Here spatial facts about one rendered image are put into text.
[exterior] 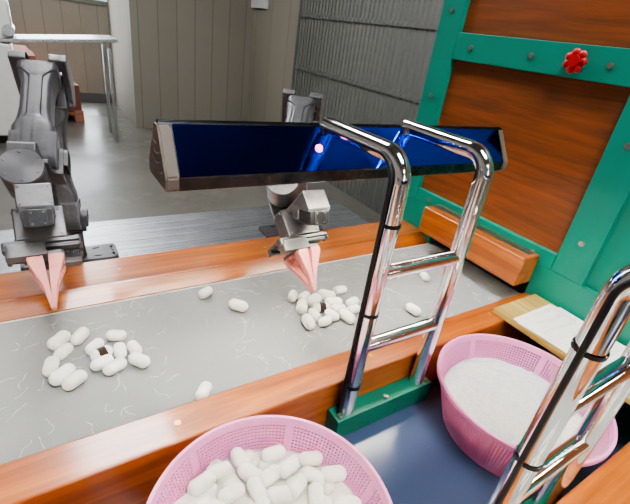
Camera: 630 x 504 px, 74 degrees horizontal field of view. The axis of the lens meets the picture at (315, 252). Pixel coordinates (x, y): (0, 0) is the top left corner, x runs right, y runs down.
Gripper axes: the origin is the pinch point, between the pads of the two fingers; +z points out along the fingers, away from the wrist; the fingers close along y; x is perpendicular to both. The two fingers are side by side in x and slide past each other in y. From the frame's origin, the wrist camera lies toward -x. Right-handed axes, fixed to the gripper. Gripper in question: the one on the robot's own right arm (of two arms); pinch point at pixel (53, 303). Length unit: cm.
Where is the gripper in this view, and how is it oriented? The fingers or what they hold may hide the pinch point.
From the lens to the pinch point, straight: 73.4
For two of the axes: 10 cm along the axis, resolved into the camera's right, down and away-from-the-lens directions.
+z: 3.1, 9.1, -2.6
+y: 8.4, -1.4, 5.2
